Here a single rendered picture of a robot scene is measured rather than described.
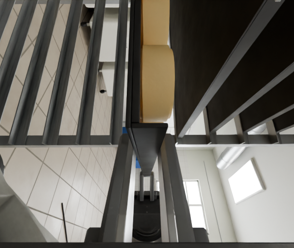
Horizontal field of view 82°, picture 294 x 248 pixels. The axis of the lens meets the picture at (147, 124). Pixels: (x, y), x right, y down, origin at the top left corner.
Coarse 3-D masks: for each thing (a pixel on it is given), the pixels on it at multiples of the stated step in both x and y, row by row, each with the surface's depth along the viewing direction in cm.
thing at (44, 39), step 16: (48, 0) 63; (48, 16) 63; (48, 32) 61; (48, 48) 59; (32, 64) 54; (32, 80) 54; (32, 96) 52; (16, 112) 48; (32, 112) 50; (16, 128) 48; (16, 144) 47
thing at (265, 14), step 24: (192, 0) 30; (216, 0) 20; (240, 0) 15; (264, 0) 12; (192, 24) 30; (216, 24) 20; (240, 24) 15; (264, 24) 14; (192, 48) 30; (216, 48) 20; (240, 48) 16; (192, 72) 30; (216, 72) 20; (192, 96) 30; (192, 120) 34
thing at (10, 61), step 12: (24, 0) 63; (36, 0) 67; (24, 12) 63; (24, 24) 62; (12, 36) 58; (24, 36) 60; (12, 48) 58; (12, 60) 57; (0, 72) 53; (12, 72) 55; (0, 84) 53; (0, 96) 52; (0, 108) 51; (0, 120) 50
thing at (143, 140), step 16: (128, 48) 7; (128, 64) 7; (128, 80) 6; (128, 96) 6; (128, 112) 6; (128, 128) 6; (144, 128) 6; (160, 128) 6; (144, 144) 8; (160, 144) 8; (144, 160) 14; (144, 176) 39
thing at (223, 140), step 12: (0, 144) 47; (36, 144) 47; (60, 144) 47; (72, 144) 47; (96, 144) 47; (108, 144) 47; (192, 144) 47; (204, 144) 47; (228, 144) 47; (252, 144) 47; (264, 144) 48; (276, 144) 48; (288, 144) 48
